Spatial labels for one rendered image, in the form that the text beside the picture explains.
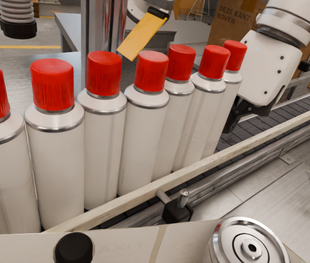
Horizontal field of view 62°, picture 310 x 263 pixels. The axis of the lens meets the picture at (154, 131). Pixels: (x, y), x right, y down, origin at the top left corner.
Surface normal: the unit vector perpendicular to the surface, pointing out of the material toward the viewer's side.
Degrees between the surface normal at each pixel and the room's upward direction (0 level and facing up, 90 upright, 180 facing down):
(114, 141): 90
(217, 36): 90
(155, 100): 45
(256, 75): 70
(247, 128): 0
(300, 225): 0
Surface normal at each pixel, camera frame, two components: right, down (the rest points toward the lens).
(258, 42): -0.69, -0.12
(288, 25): -0.32, 0.23
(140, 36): -0.48, -0.35
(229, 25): -0.81, 0.23
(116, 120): 0.73, 0.49
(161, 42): 0.43, 0.58
